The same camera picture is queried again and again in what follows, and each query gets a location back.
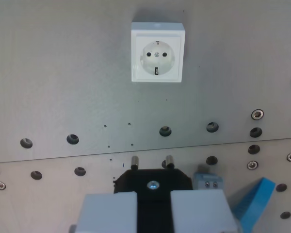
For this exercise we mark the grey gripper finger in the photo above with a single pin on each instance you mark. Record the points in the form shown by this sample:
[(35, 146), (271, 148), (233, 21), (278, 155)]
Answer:
[(109, 213), (201, 211)]

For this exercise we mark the black power plug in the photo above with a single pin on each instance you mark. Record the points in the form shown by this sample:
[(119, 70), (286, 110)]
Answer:
[(154, 194)]

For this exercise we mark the small blue connector block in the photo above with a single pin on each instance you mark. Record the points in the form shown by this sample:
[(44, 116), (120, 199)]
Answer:
[(208, 180)]

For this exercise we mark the white wall socket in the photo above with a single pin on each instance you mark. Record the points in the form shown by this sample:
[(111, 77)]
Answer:
[(157, 53)]

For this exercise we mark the blue printed plastic part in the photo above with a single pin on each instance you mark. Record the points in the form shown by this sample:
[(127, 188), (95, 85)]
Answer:
[(254, 206)]

